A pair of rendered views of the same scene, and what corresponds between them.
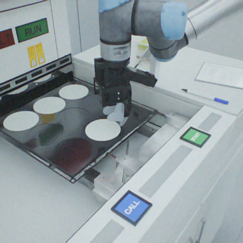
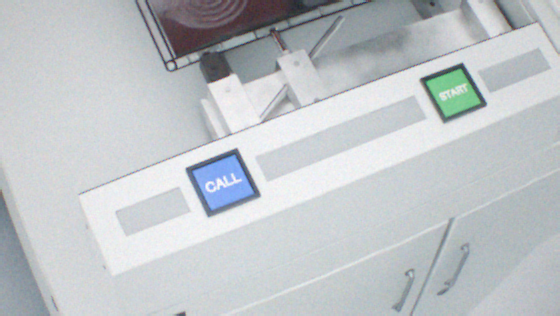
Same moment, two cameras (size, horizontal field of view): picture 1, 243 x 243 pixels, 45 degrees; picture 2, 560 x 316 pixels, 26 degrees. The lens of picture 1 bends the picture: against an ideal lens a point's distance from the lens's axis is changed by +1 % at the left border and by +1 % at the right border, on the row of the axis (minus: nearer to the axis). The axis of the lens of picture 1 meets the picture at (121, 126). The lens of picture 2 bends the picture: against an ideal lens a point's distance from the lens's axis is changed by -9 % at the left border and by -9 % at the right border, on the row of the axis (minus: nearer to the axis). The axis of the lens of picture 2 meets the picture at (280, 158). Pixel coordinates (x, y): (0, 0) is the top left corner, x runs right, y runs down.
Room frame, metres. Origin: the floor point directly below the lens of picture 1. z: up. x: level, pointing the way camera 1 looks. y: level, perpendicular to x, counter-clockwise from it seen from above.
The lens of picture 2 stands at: (-0.16, -0.27, 2.08)
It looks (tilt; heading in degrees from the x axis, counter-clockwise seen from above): 62 degrees down; 21
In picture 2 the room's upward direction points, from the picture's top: 6 degrees clockwise
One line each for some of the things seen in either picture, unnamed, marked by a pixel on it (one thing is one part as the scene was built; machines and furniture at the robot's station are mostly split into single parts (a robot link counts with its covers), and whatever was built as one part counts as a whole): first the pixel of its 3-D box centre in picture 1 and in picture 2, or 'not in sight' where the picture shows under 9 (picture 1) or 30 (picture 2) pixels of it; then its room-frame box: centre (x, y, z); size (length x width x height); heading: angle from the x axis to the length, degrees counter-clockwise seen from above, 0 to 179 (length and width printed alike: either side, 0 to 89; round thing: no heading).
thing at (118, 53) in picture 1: (115, 49); not in sight; (0.67, 0.01, 1.13); 0.08 x 0.08 x 0.05
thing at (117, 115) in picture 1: (116, 116); not in sight; (0.65, 0.01, 0.95); 0.06 x 0.03 x 0.09; 111
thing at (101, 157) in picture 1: (120, 141); (321, 12); (0.61, 0.00, 0.90); 0.38 x 0.01 x 0.01; 142
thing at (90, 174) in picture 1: (92, 174); (214, 70); (0.48, 0.07, 0.90); 0.04 x 0.02 x 0.03; 52
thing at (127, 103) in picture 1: (125, 102); not in sight; (0.65, -0.01, 0.99); 0.05 x 0.02 x 0.09; 21
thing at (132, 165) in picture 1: (132, 167); (305, 88); (0.51, -0.03, 0.89); 0.08 x 0.03 x 0.03; 52
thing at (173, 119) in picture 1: (180, 121); (489, 23); (0.70, -0.18, 0.89); 0.08 x 0.03 x 0.03; 52
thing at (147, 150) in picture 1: (149, 159); (366, 79); (0.57, -0.08, 0.87); 0.36 x 0.08 x 0.03; 142
